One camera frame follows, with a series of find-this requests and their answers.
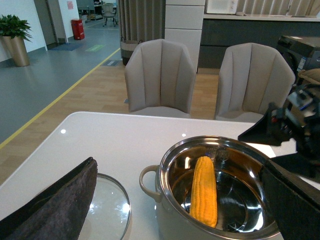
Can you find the beige upholstered chair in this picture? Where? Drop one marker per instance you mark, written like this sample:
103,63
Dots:
160,78
251,76

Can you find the white electric cooking pot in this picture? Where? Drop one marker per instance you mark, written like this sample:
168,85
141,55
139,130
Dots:
242,206

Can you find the yellow corn cob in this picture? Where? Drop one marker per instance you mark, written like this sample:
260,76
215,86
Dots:
203,203

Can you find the grey green curtain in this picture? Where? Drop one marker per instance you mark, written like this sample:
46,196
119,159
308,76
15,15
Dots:
140,20

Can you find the potted green plant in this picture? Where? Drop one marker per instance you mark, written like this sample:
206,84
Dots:
14,32

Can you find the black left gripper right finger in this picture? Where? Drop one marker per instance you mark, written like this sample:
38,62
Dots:
294,203

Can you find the blue floor mat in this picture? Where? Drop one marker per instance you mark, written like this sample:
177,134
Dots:
67,47

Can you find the woven laundry basket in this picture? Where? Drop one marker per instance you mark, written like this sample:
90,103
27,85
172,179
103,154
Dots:
128,51

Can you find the red fire extinguisher box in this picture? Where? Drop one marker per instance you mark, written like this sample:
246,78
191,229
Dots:
77,29

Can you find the white cabinet column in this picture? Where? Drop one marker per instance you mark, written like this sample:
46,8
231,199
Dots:
183,24

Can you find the glass pot lid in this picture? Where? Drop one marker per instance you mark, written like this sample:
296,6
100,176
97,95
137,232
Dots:
109,212

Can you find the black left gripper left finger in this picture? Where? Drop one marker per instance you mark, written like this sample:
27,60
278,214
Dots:
59,211

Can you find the brown velvet sofa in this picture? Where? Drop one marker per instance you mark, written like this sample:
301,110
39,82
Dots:
311,76

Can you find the left beige upholstered chair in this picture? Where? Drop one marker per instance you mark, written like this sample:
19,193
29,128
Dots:
160,78

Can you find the black washing machine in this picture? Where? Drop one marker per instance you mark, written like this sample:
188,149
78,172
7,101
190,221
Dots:
300,52

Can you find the grey office chair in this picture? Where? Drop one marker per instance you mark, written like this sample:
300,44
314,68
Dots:
108,12

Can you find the right beige upholstered chair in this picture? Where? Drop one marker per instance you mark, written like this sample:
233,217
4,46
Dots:
251,76

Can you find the dark kitchen counter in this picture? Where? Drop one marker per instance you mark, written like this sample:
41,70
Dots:
218,34

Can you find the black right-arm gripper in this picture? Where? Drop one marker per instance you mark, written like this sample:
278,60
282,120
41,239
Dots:
299,121

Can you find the white microwave oven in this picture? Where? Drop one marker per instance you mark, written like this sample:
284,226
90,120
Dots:
228,7

